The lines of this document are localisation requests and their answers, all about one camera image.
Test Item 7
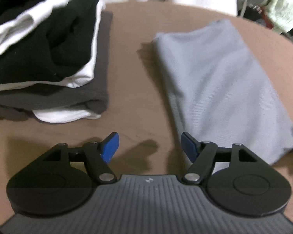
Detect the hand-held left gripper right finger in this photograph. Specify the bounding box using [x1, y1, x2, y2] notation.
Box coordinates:
[181, 132, 259, 185]

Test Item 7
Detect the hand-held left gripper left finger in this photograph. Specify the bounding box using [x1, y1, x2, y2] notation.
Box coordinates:
[40, 132, 120, 184]

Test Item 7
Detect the grey knit shirt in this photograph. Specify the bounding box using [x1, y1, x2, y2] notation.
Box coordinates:
[153, 19, 293, 174]

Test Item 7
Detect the stack of folded clothes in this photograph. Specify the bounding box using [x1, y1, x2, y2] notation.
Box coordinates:
[0, 11, 114, 122]

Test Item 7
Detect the black folded garment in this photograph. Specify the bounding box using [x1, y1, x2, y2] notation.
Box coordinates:
[0, 0, 105, 84]

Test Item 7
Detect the red and black cloth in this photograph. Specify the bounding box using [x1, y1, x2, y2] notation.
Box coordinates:
[255, 5, 274, 28]

